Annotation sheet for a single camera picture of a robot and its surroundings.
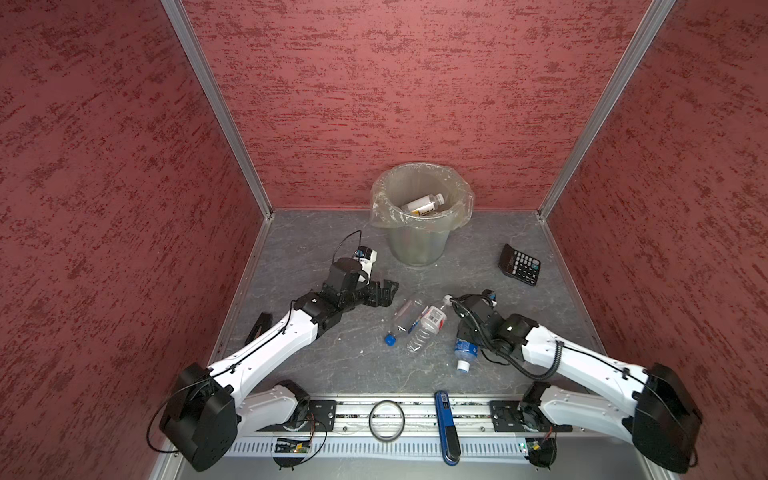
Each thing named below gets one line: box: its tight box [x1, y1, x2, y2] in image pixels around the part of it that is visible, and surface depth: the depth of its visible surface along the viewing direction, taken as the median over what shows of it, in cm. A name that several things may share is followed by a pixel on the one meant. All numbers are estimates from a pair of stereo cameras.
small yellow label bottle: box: [401, 193, 446, 216], surface depth 102 cm
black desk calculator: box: [498, 243, 541, 287], surface depth 105 cm
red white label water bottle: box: [406, 295, 453, 355], surface depth 88 cm
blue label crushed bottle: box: [454, 338, 479, 373], surface depth 79 cm
